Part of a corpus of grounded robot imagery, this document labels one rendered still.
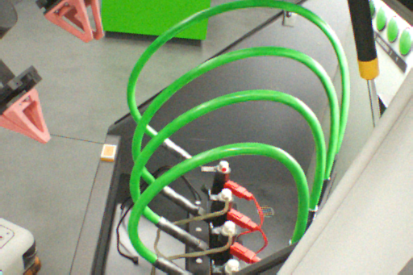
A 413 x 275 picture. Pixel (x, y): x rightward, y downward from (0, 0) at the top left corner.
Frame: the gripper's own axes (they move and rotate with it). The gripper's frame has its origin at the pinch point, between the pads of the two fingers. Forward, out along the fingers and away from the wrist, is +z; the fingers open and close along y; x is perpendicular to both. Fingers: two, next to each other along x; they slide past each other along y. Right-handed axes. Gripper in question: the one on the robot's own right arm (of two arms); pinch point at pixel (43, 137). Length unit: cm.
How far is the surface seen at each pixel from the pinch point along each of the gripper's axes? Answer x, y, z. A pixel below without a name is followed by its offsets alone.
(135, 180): -1.5, 8.7, 12.6
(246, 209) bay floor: 41, -6, 49
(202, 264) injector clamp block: 5.7, 1.1, 34.8
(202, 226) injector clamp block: 15.2, -0.3, 33.2
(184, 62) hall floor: 305, -116, 49
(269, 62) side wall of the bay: 51, 19, 22
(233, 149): -6.4, 26.4, 13.8
